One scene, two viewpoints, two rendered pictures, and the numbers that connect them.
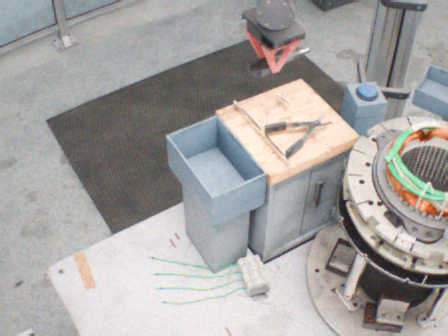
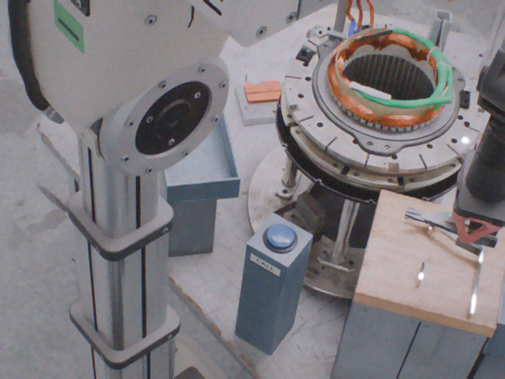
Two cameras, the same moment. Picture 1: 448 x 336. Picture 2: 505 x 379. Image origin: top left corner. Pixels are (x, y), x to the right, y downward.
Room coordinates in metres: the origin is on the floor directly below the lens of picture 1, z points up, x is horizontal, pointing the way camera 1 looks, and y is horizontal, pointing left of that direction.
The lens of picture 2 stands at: (1.61, 0.23, 2.20)
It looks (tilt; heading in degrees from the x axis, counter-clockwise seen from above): 51 degrees down; 220
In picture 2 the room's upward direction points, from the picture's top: 8 degrees clockwise
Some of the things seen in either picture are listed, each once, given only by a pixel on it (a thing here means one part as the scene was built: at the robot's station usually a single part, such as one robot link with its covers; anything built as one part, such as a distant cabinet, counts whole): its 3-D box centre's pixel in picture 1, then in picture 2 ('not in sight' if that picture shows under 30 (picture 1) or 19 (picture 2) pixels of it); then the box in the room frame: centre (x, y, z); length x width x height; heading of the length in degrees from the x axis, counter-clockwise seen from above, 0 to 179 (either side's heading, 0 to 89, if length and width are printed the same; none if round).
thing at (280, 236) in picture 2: (367, 91); (280, 236); (0.92, -0.30, 1.04); 0.04 x 0.04 x 0.01
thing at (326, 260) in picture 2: not in sight; (337, 260); (0.74, -0.31, 0.81); 0.07 x 0.03 x 0.01; 117
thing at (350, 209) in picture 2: not in sight; (346, 224); (0.74, -0.31, 0.91); 0.02 x 0.02 x 0.21
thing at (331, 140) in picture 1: (287, 128); (435, 260); (0.79, -0.12, 1.05); 0.20 x 0.19 x 0.02; 121
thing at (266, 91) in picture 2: not in sight; (263, 91); (0.56, -0.67, 0.80); 0.07 x 0.05 x 0.01; 148
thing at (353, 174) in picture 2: not in sight; (372, 178); (0.75, -0.28, 1.05); 0.08 x 0.02 x 0.01; 125
